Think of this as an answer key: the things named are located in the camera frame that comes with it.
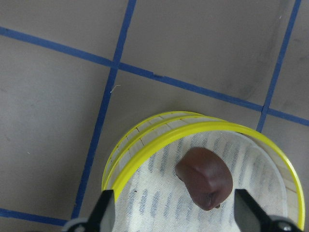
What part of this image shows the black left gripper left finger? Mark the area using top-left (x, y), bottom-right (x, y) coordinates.
top-left (61, 189), bottom-right (115, 232)

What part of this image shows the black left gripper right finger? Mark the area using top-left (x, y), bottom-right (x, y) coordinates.
top-left (234, 189), bottom-right (302, 232)

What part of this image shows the brown bun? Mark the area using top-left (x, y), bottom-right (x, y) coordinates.
top-left (175, 147), bottom-right (233, 211)

